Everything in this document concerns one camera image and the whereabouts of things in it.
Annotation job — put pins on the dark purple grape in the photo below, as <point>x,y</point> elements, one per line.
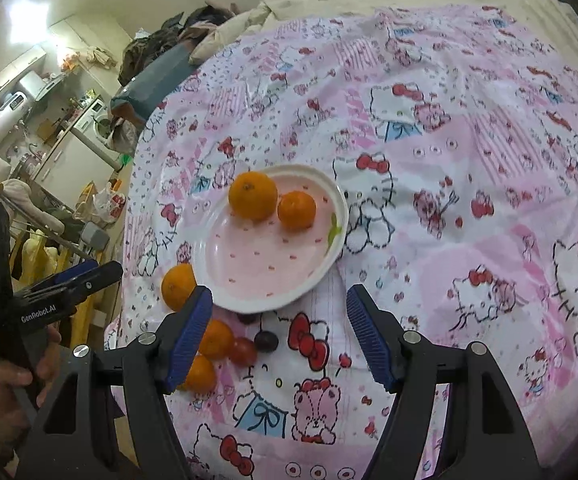
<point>266,341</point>
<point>246,317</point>

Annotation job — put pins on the grey box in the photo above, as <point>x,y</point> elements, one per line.
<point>94,236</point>

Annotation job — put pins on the yellow hanging cloths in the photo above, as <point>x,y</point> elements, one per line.
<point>39,260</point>

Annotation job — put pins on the white washing machine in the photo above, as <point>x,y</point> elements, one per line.
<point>94,122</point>

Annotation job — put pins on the large orange mandarin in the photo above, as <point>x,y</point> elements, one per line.
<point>252,195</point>

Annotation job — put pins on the blue pillow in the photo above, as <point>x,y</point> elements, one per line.
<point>154,85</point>

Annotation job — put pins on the pink cartoon printed blanket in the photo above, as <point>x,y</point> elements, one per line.
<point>444,125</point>

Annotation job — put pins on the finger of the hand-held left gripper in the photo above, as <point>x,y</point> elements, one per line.
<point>100,280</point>
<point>76,271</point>

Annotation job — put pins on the white cabinet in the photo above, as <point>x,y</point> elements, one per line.
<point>76,160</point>

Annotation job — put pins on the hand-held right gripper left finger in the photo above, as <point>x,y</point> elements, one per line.
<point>189,332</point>

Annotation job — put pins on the white water heater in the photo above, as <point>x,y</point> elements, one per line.
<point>5,117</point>

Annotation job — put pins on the white plastic bag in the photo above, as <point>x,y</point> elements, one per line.
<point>109,202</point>

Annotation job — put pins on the red cherry tomato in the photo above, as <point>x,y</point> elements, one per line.
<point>243,351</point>

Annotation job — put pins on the pink dotted plate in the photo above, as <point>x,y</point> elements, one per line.
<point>264,260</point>

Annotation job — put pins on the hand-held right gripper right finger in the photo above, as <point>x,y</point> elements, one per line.
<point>369,332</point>

